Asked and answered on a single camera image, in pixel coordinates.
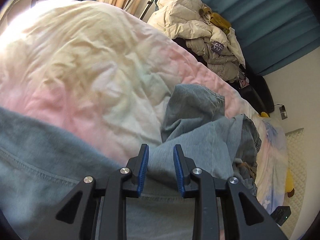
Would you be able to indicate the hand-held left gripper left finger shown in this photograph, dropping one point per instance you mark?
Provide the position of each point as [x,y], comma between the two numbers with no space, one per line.
[143,170]

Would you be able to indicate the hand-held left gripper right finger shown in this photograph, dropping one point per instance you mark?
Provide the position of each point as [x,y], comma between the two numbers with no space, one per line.
[178,172]

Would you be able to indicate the grey-blue denim pants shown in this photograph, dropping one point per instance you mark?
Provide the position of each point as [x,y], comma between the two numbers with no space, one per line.
[195,135]

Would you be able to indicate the black box with green light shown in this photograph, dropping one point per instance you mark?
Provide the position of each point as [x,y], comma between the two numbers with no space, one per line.
[280,215]

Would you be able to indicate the yellow and brown plush toy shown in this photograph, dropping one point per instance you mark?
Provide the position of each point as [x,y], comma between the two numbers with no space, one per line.
[290,182]

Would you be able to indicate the grey jacket with purple label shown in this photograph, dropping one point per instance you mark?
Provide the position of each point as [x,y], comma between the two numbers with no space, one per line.
[220,62]

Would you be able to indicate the white quilted mat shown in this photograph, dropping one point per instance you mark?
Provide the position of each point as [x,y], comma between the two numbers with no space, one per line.
[297,155]

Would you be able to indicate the black charger plug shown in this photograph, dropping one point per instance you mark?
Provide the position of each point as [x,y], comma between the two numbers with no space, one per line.
[282,107]

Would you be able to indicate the pastel tie-dye duvet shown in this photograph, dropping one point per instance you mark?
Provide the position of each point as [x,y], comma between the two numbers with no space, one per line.
[75,67]

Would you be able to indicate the white down jacket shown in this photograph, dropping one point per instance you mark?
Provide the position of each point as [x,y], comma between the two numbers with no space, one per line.
[180,17]

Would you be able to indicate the mustard yellow garment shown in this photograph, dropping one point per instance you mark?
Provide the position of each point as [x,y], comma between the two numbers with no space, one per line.
[220,20]

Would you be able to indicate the wide blue curtain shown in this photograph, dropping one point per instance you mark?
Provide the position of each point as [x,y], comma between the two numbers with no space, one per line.
[262,17]

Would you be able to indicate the grey wall socket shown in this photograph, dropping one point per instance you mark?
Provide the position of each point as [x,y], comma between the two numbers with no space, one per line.
[283,112]

